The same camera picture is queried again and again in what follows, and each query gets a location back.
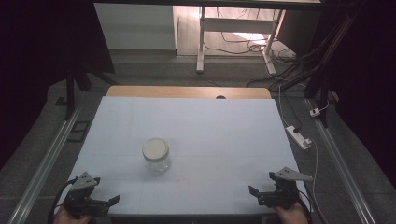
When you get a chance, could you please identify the white desk frame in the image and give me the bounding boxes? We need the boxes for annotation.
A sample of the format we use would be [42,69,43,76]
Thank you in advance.
[195,6,287,76]

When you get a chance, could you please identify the white table cover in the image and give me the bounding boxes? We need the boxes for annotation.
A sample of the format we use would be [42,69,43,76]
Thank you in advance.
[53,95,314,217]

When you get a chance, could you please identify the thin white cable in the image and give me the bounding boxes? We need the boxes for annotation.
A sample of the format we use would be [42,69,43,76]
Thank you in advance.
[277,83,319,202]

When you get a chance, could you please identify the wooden table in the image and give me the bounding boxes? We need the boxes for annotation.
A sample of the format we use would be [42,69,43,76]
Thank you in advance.
[106,85,273,100]

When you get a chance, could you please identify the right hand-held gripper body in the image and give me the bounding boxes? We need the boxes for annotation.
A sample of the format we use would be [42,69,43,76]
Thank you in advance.
[257,166,314,209]

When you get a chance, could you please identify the black rectangular floor bracket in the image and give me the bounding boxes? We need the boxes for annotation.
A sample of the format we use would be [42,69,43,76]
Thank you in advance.
[66,120,92,144]

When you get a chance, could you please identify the cream round jar lid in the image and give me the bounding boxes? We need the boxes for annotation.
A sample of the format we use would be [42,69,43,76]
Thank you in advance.
[142,137,170,162]

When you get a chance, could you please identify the person's right hand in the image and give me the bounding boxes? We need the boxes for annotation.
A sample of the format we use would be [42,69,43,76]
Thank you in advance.
[274,202,311,224]

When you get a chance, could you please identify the black metal stand with cables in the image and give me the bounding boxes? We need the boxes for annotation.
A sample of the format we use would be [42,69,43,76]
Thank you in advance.
[274,13,359,129]

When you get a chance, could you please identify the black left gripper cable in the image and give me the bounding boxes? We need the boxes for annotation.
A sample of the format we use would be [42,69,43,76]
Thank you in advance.
[47,176,78,224]

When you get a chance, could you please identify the clear glass jar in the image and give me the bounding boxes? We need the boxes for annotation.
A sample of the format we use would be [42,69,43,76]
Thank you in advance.
[142,137,173,175]

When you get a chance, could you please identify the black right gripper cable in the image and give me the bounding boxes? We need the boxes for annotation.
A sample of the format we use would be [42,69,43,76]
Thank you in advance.
[297,189,328,224]

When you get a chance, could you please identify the aluminium floor rail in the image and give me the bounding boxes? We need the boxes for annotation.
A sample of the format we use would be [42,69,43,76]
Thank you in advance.
[7,105,84,224]
[306,98,377,224]

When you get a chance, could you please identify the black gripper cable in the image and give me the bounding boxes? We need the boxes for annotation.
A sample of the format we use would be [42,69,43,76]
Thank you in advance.
[297,189,328,224]
[47,176,78,224]

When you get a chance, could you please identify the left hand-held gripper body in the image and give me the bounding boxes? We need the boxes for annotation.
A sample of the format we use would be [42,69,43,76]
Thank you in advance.
[64,171,110,218]

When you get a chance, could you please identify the tangle of black floor cables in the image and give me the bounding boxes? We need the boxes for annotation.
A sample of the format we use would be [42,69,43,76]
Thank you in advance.
[204,7,297,64]

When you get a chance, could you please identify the person's left hand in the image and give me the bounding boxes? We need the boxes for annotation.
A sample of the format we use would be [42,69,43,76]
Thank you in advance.
[53,204,92,224]

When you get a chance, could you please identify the black curtain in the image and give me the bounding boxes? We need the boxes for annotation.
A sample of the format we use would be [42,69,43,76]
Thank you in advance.
[0,0,116,172]
[320,0,396,189]

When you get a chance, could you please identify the white power strip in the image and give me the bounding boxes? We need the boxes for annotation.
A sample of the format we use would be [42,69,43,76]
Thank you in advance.
[285,125,313,151]

